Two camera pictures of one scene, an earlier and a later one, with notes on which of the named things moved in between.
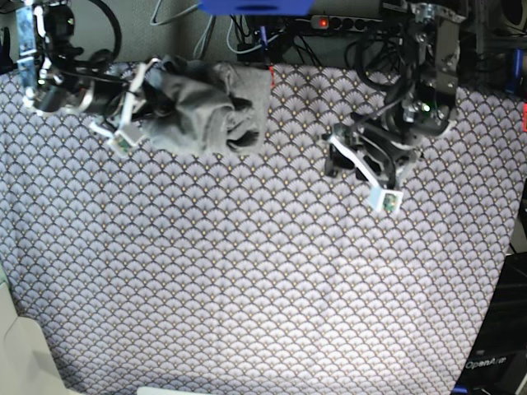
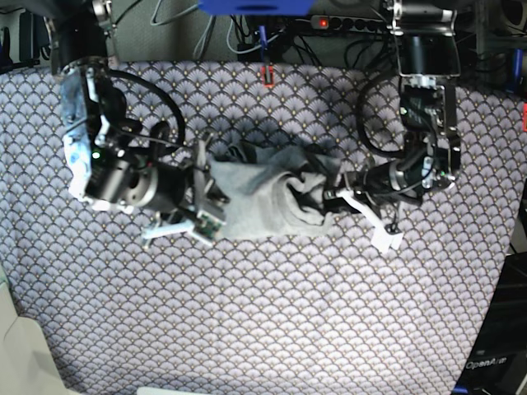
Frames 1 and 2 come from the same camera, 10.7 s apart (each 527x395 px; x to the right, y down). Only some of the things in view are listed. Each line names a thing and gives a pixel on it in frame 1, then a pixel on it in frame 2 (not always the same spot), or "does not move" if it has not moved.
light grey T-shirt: [198, 109] to [273, 193]
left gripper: [101, 95] to [178, 187]
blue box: [257, 6] does not move
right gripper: [394, 140] to [395, 183]
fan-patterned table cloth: [167, 272] does not move
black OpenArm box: [497, 362] does not move
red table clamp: [272, 76] does not move
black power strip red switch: [351, 24] does not move
